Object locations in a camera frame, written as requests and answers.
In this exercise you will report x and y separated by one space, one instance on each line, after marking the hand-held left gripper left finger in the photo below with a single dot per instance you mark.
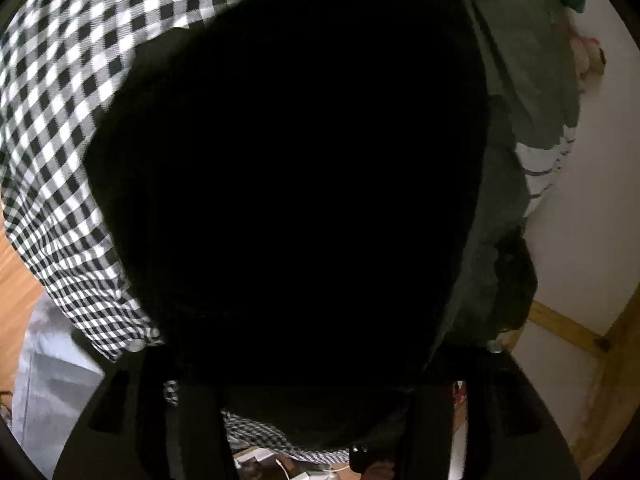
195 425

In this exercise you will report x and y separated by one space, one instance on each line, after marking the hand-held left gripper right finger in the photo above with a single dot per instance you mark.
430 425

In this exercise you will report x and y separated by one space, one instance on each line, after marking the black jacket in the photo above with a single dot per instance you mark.
290 185

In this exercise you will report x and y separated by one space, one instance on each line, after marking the dark olive garment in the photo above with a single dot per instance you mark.
512 280

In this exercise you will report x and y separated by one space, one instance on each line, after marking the black white checkered bed sheet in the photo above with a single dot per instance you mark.
55 125

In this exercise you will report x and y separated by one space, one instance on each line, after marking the pink plush toy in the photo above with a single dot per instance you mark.
592 57

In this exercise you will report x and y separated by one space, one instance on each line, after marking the wooden bunk bed frame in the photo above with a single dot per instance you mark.
567 329

